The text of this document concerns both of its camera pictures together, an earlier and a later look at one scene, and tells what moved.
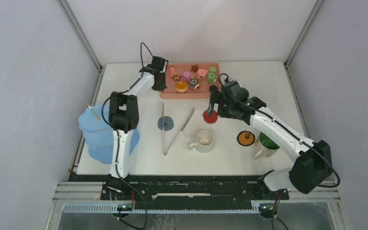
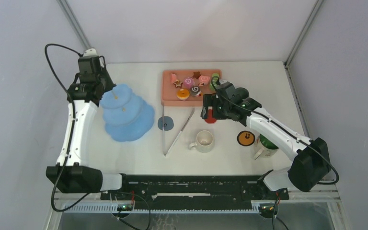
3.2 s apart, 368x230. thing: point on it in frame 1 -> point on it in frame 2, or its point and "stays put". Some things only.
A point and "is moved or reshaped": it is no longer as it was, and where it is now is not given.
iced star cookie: (176, 77) -> (178, 84)
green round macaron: (213, 69) -> (215, 79)
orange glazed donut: (181, 86) -> (182, 94)
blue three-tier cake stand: (94, 123) is moved or reshaped
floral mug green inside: (266, 147) stays put
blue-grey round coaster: (168, 123) stays put
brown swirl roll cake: (193, 84) -> (194, 90)
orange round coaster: (246, 138) stays put
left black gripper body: (161, 86) -> (105, 79)
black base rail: (135, 188) stays put
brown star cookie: (194, 68) -> (196, 74)
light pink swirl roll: (202, 72) -> (204, 79)
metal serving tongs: (163, 132) stays put
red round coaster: (210, 119) stays put
